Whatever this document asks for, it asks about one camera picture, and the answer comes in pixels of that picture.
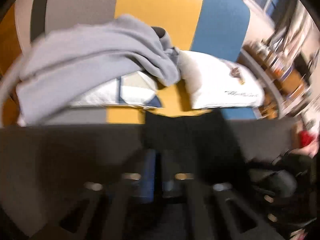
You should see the pale patterned curtain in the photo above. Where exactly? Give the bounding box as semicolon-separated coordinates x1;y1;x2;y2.
275;0;320;63

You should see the black knit sweater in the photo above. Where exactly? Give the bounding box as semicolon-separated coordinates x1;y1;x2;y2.
144;109;250;180

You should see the grey hoodie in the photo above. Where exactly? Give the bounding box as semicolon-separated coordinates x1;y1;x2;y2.
16;14;182;127

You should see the red cloth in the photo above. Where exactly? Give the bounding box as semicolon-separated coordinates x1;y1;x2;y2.
299;130;317;149

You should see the dark grey cloth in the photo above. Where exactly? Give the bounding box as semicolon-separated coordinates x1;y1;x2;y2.
0;119;302;230

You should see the quilted patchwork pillow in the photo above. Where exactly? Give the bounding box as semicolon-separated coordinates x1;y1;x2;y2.
70;70;163;109

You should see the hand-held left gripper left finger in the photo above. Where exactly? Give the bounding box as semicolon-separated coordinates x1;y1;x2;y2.
27;150;157;240

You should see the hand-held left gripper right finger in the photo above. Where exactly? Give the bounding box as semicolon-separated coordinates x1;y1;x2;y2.
161;151;285;240

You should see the grey yellow blue headboard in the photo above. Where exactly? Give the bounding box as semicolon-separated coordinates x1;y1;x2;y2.
14;0;260;125

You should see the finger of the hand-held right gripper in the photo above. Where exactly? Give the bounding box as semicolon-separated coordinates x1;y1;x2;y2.
251;189;319;230

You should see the wooden desk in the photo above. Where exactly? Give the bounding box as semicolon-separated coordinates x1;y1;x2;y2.
244;41;313;100

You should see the wooden wardrobe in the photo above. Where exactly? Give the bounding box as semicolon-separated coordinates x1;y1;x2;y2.
0;5;20;125

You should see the white pillow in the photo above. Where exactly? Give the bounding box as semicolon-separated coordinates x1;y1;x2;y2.
179;50;265;110

